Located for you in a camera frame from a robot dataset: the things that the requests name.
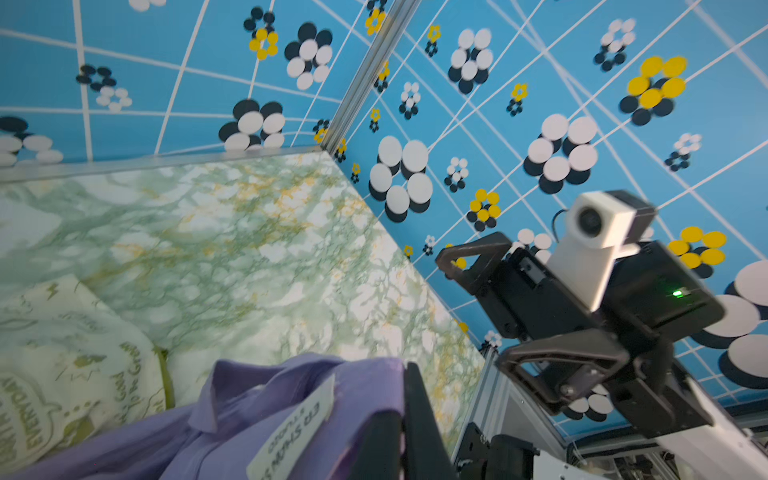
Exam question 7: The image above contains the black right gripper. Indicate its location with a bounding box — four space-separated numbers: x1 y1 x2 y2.
436 190 724 438

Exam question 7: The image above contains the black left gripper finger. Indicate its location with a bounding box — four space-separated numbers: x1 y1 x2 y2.
350 362 456 480

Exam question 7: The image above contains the purple shirt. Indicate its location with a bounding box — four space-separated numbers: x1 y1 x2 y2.
13 354 405 479

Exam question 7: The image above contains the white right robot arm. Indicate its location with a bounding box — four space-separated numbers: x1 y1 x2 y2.
436 190 767 479

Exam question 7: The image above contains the cream green printed cloth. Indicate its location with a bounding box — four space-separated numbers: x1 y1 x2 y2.
1 275 175 474

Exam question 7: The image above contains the aluminium table edge frame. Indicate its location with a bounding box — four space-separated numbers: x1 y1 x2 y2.
452 349 590 479

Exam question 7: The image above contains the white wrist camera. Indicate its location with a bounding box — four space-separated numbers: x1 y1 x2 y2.
546 192 636 312

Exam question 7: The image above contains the aluminium corner post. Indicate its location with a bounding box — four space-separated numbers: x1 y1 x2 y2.
321 0 421 154

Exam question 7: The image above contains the aluminium back wall rail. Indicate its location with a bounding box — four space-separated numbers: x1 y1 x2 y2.
1 146 323 184

